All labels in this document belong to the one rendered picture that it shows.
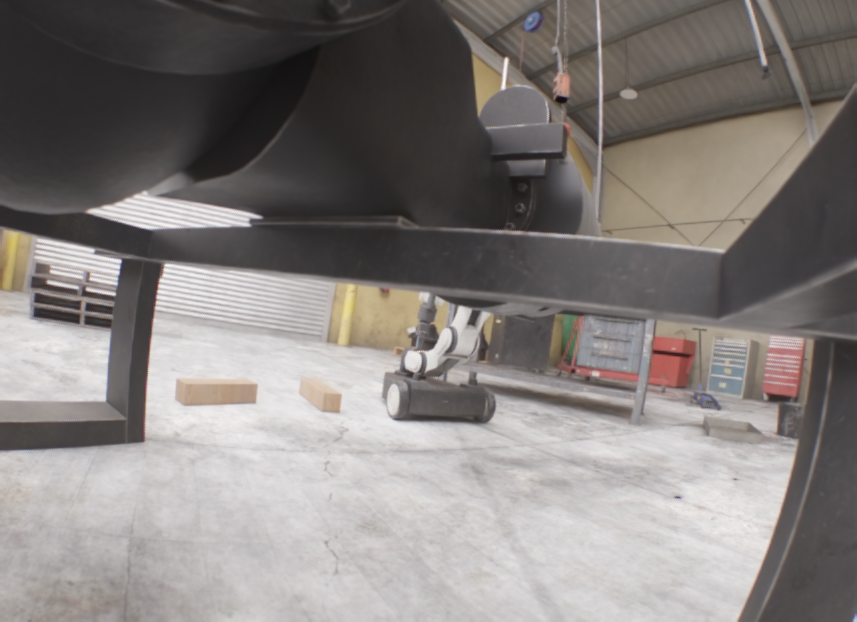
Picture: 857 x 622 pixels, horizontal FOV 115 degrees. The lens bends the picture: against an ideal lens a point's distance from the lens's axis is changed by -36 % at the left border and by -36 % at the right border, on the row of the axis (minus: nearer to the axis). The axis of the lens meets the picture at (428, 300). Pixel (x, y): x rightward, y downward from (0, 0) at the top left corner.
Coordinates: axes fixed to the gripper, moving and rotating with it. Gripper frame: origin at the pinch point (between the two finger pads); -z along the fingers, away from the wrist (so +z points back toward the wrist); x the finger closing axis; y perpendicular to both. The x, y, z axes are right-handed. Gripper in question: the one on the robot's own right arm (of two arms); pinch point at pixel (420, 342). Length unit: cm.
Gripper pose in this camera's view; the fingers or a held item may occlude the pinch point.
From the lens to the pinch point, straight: 209.9
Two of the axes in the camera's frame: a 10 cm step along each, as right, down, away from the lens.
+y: 9.7, 2.5, 0.5
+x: 0.5, -0.2, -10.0
